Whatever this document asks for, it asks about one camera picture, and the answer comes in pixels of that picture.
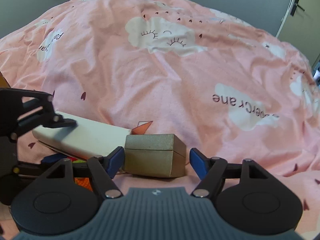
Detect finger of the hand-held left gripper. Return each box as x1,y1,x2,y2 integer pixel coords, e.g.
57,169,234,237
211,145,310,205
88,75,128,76
0,88,76,141
13,156,65,178

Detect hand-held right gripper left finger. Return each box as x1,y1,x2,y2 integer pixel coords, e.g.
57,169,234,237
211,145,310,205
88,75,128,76
46,147,125,199

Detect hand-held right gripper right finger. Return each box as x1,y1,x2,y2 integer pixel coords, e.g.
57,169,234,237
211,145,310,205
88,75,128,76
189,148,272,197

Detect long white box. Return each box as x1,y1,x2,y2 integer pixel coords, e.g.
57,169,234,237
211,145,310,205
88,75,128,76
32,110,132,161

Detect small brown cardboard box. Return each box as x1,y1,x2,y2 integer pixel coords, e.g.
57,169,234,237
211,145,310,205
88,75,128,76
124,133,186,178

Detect orange and green small item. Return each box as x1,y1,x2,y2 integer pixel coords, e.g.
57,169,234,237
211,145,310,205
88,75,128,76
66,156,91,186

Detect pink cloud-print blanket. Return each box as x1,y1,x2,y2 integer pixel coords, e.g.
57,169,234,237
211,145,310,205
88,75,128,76
0,0,320,230

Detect grey door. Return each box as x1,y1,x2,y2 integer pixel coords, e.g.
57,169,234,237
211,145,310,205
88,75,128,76
276,0,320,68

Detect black door handle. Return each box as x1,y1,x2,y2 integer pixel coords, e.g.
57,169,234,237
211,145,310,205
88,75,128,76
291,0,306,17

